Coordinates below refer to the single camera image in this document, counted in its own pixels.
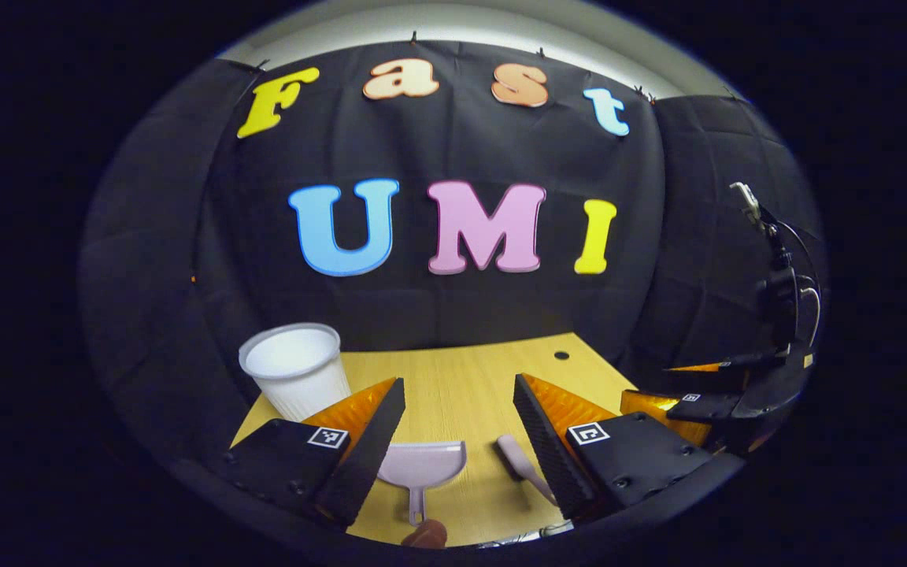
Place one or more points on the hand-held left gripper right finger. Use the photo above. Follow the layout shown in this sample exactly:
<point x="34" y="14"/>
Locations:
<point x="548" y="449"/>

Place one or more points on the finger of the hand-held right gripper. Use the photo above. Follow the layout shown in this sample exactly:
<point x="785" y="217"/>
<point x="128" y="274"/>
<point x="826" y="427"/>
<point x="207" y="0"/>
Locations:
<point x="713" y="379"/>
<point x="658" y="405"/>

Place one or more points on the lilac plastic dustpan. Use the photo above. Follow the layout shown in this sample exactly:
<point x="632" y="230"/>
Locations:
<point x="422" y="465"/>

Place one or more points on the white ribbed garbage bin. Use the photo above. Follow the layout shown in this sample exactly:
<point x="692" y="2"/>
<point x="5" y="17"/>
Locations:
<point x="296" y="370"/>

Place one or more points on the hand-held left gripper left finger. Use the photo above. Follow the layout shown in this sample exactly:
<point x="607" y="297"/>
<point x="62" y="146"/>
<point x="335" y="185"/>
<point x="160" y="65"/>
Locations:
<point x="371" y="449"/>

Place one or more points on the wooden desktop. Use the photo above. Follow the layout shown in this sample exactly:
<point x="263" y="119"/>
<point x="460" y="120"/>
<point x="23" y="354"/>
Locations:
<point x="461" y="394"/>

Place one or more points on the small lilac broom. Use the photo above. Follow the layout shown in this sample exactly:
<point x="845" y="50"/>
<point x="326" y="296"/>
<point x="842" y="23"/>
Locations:
<point x="518" y="461"/>

